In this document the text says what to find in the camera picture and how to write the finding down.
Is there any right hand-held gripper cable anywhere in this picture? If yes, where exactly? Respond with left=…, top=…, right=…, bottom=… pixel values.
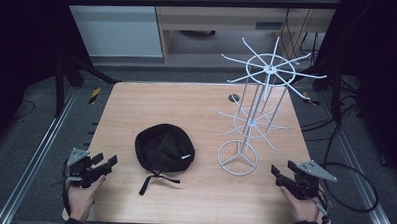
left=314, top=192, right=332, bottom=224

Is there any black hat with strap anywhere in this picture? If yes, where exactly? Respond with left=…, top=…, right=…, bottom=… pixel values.
left=132, top=122, right=197, bottom=198

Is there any thin black floor cable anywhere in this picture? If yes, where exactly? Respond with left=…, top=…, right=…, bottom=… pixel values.
left=11, top=98, right=37, bottom=121

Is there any aluminium floor rail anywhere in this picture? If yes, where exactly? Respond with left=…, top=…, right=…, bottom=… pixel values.
left=312, top=92, right=397, bottom=224
left=0, top=84, right=79, bottom=224

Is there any white cabinet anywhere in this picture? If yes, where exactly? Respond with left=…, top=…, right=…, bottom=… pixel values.
left=58, top=0, right=165, bottom=61

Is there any yellow black striped tape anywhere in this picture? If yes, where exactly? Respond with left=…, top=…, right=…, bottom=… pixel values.
left=88, top=86, right=102, bottom=106
left=301, top=91, right=321, bottom=107

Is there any black metal stand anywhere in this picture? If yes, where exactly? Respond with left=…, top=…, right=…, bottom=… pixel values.
left=310, top=62, right=344, bottom=125
left=51, top=50, right=124, bottom=121

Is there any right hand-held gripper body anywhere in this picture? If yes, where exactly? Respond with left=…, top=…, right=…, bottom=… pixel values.
left=276, top=158, right=339, bottom=202

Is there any black looped floor cable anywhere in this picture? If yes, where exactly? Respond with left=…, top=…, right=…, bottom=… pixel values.
left=318, top=161, right=382, bottom=214

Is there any person's right hand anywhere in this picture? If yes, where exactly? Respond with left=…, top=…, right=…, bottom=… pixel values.
left=278, top=185, right=334, bottom=224

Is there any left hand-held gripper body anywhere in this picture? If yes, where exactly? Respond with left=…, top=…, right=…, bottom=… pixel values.
left=65, top=146, right=114, bottom=190

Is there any black curtain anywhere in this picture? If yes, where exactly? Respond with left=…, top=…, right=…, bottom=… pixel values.
left=0, top=0, right=95, bottom=156
left=308, top=0, right=397, bottom=182

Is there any left hand-held gripper cable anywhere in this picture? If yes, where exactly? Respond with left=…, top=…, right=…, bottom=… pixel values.
left=60, top=157, right=74, bottom=219

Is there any white wire rack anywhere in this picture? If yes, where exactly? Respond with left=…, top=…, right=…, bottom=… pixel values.
left=212, top=34, right=330, bottom=180

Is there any hand-held gripper cable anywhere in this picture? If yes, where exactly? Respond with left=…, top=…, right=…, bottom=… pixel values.
left=60, top=157, right=74, bottom=219
left=314, top=192, right=332, bottom=224

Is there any black horizontal bar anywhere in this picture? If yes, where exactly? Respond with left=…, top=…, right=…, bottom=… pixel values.
left=64, top=0, right=340, bottom=16

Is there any bundle of hanging cables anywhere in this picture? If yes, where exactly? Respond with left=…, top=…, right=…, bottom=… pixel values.
left=277, top=0, right=324, bottom=64

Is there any person's left hand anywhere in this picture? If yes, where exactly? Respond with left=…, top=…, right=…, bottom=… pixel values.
left=65, top=172, right=107, bottom=224

